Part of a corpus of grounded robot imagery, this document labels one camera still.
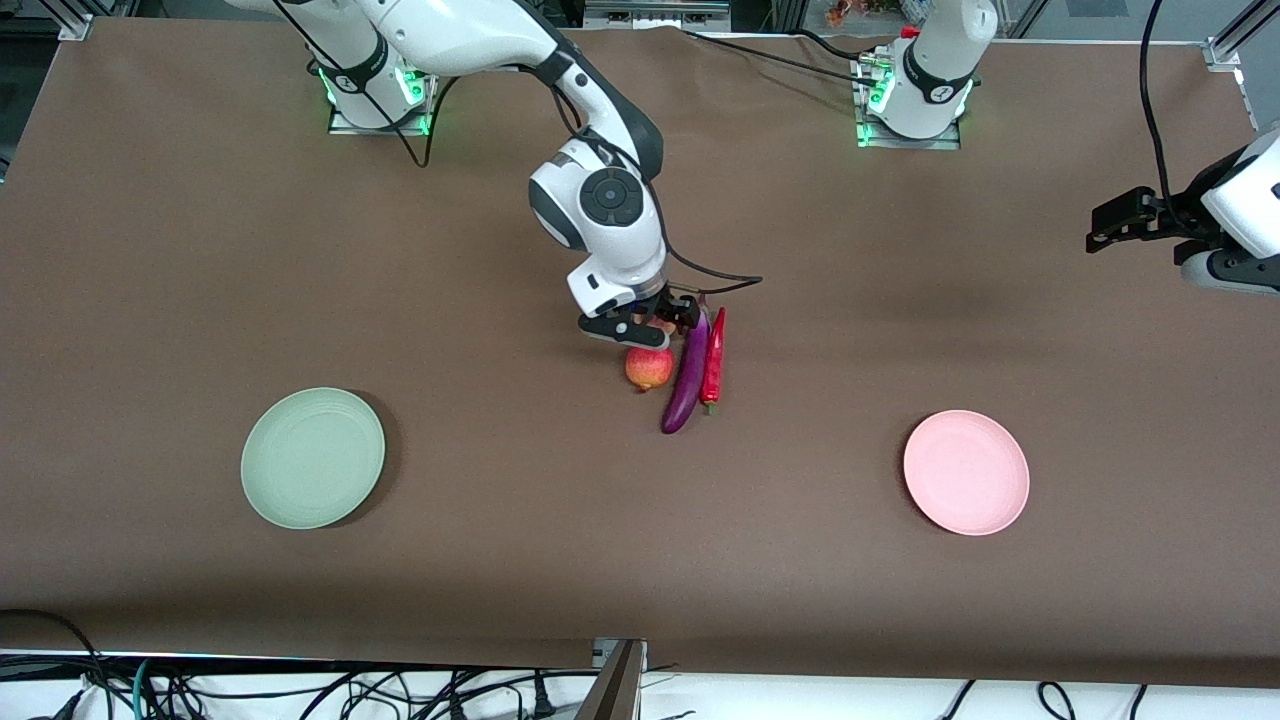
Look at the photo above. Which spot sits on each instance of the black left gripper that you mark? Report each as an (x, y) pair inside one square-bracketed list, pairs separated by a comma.
[(1172, 219)]

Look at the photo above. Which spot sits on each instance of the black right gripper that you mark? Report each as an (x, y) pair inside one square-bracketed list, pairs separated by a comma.
[(683, 309)]

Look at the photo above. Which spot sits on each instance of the peach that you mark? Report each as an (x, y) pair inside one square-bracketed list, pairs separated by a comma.
[(662, 326)]

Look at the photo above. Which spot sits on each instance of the red chili pepper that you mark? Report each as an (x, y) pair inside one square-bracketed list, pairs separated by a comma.
[(714, 360)]

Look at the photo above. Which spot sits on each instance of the purple eggplant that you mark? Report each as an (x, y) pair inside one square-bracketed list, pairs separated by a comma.
[(690, 375)]

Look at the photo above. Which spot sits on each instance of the red pomegranate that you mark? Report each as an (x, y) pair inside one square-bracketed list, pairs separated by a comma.
[(650, 370)]

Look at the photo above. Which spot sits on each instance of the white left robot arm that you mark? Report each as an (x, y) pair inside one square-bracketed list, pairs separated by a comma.
[(940, 60)]

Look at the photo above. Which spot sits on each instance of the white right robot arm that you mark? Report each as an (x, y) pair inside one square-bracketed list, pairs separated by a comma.
[(610, 200)]

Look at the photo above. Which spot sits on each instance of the aluminium corner profile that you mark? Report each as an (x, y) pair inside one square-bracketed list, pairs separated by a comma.
[(1225, 50), (75, 25)]

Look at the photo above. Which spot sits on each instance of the pink plate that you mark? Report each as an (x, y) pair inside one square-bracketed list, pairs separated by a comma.
[(966, 472)]

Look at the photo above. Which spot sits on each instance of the brown table cover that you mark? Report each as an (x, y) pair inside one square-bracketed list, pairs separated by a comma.
[(500, 550)]

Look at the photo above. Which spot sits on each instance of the colourful small objects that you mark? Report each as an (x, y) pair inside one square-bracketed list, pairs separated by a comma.
[(843, 12)]

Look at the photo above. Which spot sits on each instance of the green plate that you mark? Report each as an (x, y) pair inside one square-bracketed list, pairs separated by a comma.
[(313, 458)]

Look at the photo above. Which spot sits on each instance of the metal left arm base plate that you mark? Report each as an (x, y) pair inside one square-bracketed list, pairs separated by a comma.
[(945, 143)]

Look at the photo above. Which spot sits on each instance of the grey metal frame rail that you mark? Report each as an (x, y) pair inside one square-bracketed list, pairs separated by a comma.
[(655, 12)]

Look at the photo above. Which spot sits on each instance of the metal post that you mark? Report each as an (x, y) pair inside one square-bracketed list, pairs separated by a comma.
[(615, 690)]

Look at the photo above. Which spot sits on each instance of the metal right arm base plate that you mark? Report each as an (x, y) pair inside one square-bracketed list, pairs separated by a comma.
[(340, 125)]

